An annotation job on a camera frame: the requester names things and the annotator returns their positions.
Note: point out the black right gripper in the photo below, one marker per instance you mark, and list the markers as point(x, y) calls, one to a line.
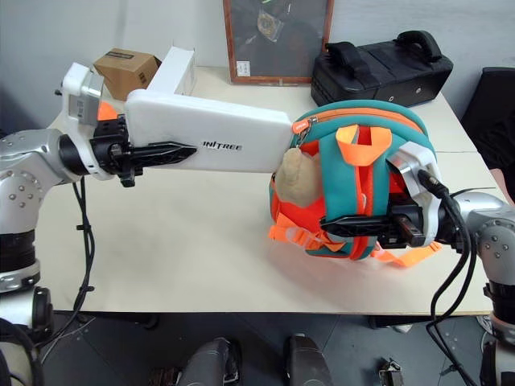
point(402, 230)

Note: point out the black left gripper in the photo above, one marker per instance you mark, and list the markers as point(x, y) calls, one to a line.
point(106, 150)

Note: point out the orange and teal backpack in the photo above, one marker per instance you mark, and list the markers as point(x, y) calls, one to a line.
point(350, 177)

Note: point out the white box with black print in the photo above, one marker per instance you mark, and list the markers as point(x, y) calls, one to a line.
point(225, 128)

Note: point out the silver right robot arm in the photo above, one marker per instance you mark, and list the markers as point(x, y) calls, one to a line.
point(487, 217)

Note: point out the brown cardboard box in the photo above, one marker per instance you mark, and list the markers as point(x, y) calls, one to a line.
point(124, 72)

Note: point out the small orange object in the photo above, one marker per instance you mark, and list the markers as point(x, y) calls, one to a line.
point(105, 112)

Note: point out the open white carton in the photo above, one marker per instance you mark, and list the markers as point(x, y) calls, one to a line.
point(175, 72)

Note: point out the dark rounded shape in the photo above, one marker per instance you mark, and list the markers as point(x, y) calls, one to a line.
point(307, 360)
point(213, 362)

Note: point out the small black floor object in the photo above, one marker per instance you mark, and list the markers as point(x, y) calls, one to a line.
point(391, 372)

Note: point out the wood framed dark board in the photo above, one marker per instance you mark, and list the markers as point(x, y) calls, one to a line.
point(277, 40)

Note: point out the black chair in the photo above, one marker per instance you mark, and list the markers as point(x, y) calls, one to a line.
point(493, 116)

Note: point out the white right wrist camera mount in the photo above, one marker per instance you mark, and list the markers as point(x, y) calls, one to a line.
point(429, 217)

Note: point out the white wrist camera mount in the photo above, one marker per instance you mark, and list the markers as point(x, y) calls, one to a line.
point(429, 217)
point(78, 120)

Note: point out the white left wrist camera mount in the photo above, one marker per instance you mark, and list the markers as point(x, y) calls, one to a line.
point(78, 120)

